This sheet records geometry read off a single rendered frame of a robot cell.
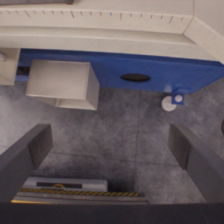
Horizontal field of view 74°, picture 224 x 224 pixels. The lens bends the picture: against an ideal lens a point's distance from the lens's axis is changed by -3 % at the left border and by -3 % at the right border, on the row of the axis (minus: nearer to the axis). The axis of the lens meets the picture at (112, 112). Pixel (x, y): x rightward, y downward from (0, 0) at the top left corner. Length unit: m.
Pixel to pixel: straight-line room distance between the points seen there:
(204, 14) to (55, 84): 0.51
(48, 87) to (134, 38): 0.38
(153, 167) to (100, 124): 0.47
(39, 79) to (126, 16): 0.43
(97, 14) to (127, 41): 0.10
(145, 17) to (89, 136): 0.88
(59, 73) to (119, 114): 0.57
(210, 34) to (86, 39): 0.27
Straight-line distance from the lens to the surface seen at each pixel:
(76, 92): 0.60
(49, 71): 0.67
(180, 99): 0.97
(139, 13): 0.35
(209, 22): 0.38
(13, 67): 0.67
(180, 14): 0.36
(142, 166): 1.11
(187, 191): 1.24
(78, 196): 0.81
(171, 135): 0.16
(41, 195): 0.87
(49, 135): 0.16
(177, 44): 0.43
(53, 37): 0.45
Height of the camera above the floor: 1.08
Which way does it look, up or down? 83 degrees down
